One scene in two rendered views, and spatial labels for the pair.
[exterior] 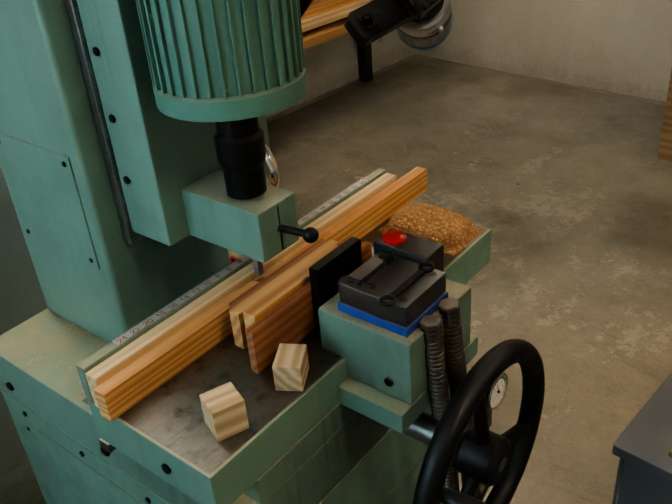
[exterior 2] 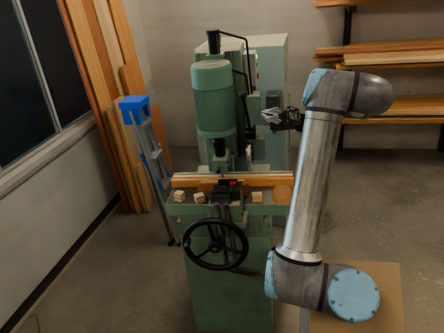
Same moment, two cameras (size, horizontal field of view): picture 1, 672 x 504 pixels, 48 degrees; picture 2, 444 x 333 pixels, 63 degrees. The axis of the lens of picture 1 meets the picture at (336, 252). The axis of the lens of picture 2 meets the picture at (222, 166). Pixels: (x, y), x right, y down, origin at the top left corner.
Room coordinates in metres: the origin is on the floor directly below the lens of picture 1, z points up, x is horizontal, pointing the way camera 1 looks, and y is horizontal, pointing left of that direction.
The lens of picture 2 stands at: (0.09, -1.23, 1.83)
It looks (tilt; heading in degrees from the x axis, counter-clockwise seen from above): 28 degrees down; 60
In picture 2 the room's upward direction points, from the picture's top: 6 degrees counter-clockwise
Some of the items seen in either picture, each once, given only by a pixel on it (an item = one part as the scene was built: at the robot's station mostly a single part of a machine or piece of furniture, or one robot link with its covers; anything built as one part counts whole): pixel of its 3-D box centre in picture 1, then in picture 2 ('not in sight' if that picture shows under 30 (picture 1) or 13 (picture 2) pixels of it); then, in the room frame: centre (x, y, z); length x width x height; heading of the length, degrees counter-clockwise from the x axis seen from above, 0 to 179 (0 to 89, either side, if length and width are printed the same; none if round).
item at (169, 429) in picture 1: (345, 332); (229, 203); (0.82, 0.00, 0.87); 0.61 x 0.30 x 0.06; 139
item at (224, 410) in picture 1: (224, 411); (179, 196); (0.63, 0.14, 0.92); 0.04 x 0.04 x 0.04; 28
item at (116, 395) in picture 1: (294, 269); (236, 182); (0.91, 0.06, 0.92); 0.67 x 0.02 x 0.04; 139
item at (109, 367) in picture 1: (270, 271); (231, 179); (0.90, 0.09, 0.93); 0.60 x 0.02 x 0.05; 139
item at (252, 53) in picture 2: not in sight; (250, 68); (1.18, 0.26, 1.40); 0.10 x 0.06 x 0.16; 49
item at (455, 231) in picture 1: (430, 219); (281, 191); (1.02, -0.15, 0.92); 0.14 x 0.09 x 0.04; 49
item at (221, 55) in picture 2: not in sight; (215, 49); (0.95, 0.21, 1.54); 0.08 x 0.08 x 0.17; 49
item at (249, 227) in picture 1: (241, 218); (222, 161); (0.87, 0.12, 1.03); 0.14 x 0.07 x 0.09; 49
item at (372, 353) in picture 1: (396, 326); (226, 205); (0.76, -0.07, 0.92); 0.15 x 0.13 x 0.09; 139
